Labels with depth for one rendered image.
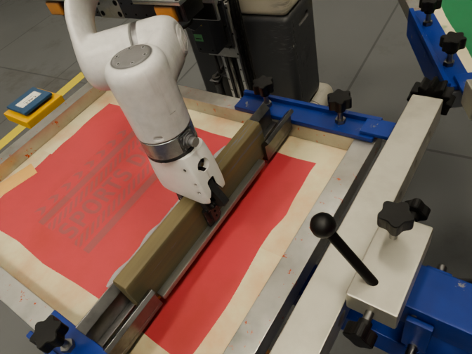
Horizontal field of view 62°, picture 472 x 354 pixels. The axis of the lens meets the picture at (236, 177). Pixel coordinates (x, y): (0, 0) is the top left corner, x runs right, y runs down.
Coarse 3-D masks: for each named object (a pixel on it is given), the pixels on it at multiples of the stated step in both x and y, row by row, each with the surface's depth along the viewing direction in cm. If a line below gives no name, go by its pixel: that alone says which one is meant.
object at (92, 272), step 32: (64, 160) 93; (32, 192) 87; (0, 224) 83; (32, 224) 81; (128, 224) 75; (64, 256) 73; (96, 256) 71; (128, 256) 70; (224, 256) 65; (96, 288) 67; (192, 288) 62; (224, 288) 61; (160, 320) 60; (192, 320) 59; (192, 352) 56
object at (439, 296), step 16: (432, 272) 47; (416, 288) 46; (432, 288) 46; (448, 288) 45; (464, 288) 45; (416, 304) 45; (432, 304) 44; (448, 304) 44; (464, 304) 44; (400, 320) 48; (432, 320) 44; (448, 320) 43; (464, 320) 43; (448, 336) 45; (464, 336) 43
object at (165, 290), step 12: (252, 168) 71; (252, 180) 70; (240, 192) 68; (228, 204) 67; (216, 228) 65; (204, 240) 63; (192, 252) 62; (180, 264) 61; (180, 276) 60; (168, 288) 59
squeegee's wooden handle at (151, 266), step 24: (240, 144) 67; (240, 168) 68; (168, 216) 60; (192, 216) 61; (168, 240) 57; (192, 240) 63; (144, 264) 55; (168, 264) 59; (120, 288) 54; (144, 288) 56
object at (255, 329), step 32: (96, 96) 107; (192, 96) 92; (224, 96) 89; (32, 128) 99; (0, 160) 92; (352, 160) 68; (352, 192) 66; (288, 256) 58; (0, 288) 67; (288, 288) 55; (32, 320) 61; (256, 320) 53; (224, 352) 51; (256, 352) 51
